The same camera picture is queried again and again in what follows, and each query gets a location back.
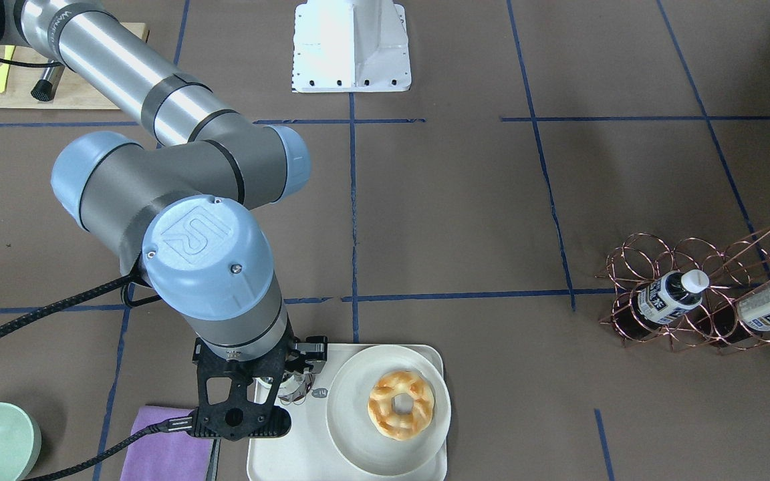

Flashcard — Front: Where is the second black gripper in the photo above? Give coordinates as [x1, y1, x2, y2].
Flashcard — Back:
[255, 335, 329, 393]

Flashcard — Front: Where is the second grey robot arm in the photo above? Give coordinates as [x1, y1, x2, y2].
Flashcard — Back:
[0, 1, 311, 377]

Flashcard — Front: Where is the cream tray with bear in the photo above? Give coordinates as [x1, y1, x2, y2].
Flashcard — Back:
[247, 342, 447, 480]

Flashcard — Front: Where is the cream round plate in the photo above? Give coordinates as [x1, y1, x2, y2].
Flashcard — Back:
[326, 345, 451, 480]

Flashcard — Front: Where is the glazed twisted donut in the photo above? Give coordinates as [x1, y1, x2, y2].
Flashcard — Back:
[367, 369, 436, 442]

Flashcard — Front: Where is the purple folded cloth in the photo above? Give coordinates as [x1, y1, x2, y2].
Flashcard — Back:
[120, 432, 218, 480]

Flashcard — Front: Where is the steel muddler black tip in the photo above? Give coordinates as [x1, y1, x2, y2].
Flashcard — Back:
[31, 61, 66, 102]

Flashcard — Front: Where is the wooden cutting board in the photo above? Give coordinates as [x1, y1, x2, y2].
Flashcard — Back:
[0, 21, 150, 110]

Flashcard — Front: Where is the yellow plastic knife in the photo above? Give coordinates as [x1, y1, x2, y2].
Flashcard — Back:
[0, 45, 16, 94]

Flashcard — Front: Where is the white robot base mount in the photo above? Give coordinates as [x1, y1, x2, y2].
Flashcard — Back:
[291, 1, 412, 94]

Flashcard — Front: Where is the copper wire bottle rack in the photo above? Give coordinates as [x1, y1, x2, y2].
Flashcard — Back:
[601, 227, 770, 354]

